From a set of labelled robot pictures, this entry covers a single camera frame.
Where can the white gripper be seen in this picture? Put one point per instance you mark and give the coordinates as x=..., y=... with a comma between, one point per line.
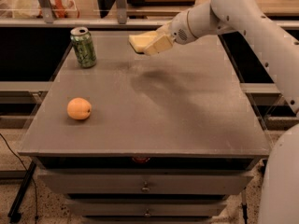
x=179, y=29

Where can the yellow sponge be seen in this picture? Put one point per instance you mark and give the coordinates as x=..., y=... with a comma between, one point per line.
x=139, y=42

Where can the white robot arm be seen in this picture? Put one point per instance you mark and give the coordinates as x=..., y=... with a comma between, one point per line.
x=278, y=51

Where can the green soda can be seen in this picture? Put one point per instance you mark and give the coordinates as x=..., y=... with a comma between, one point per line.
x=82, y=43

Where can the grey drawer cabinet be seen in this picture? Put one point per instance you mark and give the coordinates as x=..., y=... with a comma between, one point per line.
x=178, y=112

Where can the orange fruit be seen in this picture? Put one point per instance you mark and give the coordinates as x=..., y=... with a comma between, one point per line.
x=79, y=109

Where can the orange white plastic bag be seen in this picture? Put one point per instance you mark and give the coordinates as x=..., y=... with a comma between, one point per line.
x=31, y=9

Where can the top drawer with knob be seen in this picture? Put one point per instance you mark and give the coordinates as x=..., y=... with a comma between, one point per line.
x=76, y=182

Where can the drawer with knob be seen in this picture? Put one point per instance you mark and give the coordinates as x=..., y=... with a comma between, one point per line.
x=76, y=182
x=145, y=208

